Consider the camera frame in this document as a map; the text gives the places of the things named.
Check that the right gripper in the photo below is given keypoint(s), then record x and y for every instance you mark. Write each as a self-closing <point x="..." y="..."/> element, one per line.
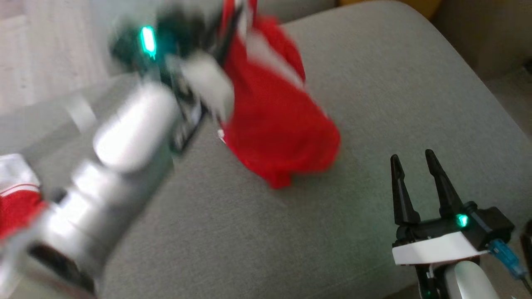
<point x="440" y="249"/>

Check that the red white basketball shorts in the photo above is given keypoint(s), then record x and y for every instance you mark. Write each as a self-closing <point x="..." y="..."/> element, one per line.
<point x="16" y="211"/>
<point x="278" y="120"/>

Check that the large grey sofa seat cushion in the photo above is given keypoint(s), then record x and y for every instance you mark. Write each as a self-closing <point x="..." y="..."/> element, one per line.
<point x="332" y="232"/>

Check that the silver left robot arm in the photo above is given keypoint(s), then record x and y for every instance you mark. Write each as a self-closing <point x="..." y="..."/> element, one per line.
<point x="124" y="133"/>

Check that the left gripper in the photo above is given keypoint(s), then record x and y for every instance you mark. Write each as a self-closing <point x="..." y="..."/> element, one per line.
<point x="166" y="37"/>

